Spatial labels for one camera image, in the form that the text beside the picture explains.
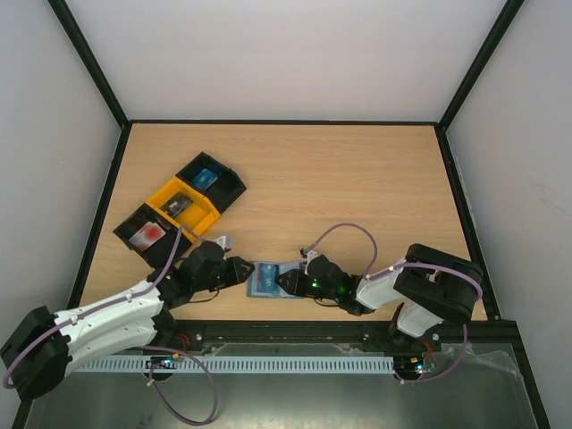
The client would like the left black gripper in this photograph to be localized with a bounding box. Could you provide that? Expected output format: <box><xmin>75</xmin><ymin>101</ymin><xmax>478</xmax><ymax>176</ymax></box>
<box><xmin>194</xmin><ymin>257</ymin><xmax>255</xmax><ymax>293</ymax></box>

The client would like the teal card holder wallet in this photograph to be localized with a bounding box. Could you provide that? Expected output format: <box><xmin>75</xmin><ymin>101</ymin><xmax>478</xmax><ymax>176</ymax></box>
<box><xmin>247</xmin><ymin>261</ymin><xmax>301</xmax><ymax>299</ymax></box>

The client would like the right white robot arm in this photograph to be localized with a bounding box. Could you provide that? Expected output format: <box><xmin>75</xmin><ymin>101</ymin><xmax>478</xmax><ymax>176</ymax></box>
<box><xmin>274</xmin><ymin>243</ymin><xmax>483</xmax><ymax>350</ymax></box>

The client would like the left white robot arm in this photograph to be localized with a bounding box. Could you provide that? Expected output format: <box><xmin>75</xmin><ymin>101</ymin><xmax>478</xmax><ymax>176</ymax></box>
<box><xmin>1</xmin><ymin>241</ymin><xmax>255</xmax><ymax>400</ymax></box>

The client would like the blue card in holder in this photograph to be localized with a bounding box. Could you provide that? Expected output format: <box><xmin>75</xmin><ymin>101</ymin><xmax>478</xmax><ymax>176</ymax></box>
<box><xmin>248</xmin><ymin>262</ymin><xmax>280</xmax><ymax>297</ymax></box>

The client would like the black card stack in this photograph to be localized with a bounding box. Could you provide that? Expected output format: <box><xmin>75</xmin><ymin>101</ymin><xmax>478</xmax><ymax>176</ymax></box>
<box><xmin>161</xmin><ymin>192</ymin><xmax>192</xmax><ymax>219</ymax></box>

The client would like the blue card stack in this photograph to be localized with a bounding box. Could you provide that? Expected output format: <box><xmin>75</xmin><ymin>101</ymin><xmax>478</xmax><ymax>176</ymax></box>
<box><xmin>191</xmin><ymin>168</ymin><xmax>218</xmax><ymax>190</ymax></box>

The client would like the red white card stack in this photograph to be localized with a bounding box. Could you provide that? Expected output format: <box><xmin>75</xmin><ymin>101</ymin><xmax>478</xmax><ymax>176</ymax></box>
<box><xmin>129</xmin><ymin>222</ymin><xmax>165</xmax><ymax>252</ymax></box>

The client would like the black bin with blue cards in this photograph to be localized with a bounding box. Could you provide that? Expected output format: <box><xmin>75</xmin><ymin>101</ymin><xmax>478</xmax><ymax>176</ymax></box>
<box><xmin>175</xmin><ymin>152</ymin><xmax>247</xmax><ymax>214</ymax></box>

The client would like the black bin with red cards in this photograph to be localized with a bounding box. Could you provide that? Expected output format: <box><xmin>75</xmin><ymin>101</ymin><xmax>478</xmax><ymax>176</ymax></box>
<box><xmin>114</xmin><ymin>202</ymin><xmax>204</xmax><ymax>268</ymax></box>

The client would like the yellow bin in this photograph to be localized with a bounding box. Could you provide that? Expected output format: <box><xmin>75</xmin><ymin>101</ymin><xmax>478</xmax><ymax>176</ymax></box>
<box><xmin>146</xmin><ymin>177</ymin><xmax>221</xmax><ymax>241</ymax></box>

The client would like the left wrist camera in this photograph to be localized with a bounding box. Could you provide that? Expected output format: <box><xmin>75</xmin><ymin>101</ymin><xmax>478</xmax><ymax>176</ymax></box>
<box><xmin>214</xmin><ymin>234</ymin><xmax>234</xmax><ymax>252</ymax></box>

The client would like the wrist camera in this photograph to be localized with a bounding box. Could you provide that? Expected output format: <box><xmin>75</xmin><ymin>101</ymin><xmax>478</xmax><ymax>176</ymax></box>
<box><xmin>299</xmin><ymin>248</ymin><xmax>319</xmax><ymax>265</ymax></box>
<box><xmin>214</xmin><ymin>234</ymin><xmax>234</xmax><ymax>252</ymax></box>

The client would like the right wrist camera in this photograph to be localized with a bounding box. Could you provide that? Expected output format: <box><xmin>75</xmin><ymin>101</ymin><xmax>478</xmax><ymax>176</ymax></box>
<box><xmin>299</xmin><ymin>248</ymin><xmax>319</xmax><ymax>265</ymax></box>

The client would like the light blue slotted cable duct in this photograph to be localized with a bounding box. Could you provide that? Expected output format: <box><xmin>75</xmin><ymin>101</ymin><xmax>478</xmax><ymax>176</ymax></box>
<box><xmin>76</xmin><ymin>355</ymin><xmax>394</xmax><ymax>374</ymax></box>

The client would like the black aluminium frame rail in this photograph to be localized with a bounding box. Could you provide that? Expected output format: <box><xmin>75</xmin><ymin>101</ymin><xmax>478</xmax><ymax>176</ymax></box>
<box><xmin>161</xmin><ymin>320</ymin><xmax>523</xmax><ymax>356</ymax></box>

